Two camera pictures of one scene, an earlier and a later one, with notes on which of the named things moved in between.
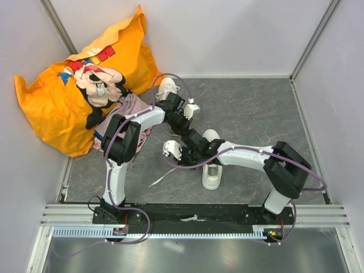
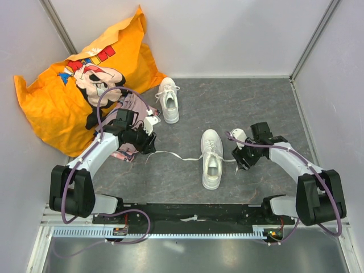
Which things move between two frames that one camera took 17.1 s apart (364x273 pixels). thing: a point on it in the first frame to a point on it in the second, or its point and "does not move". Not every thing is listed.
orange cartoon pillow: x=66 y=102 does not move
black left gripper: x=185 y=125 to x=148 y=145
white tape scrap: x=194 y=218 does not move
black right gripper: x=182 y=161 to x=239 y=154
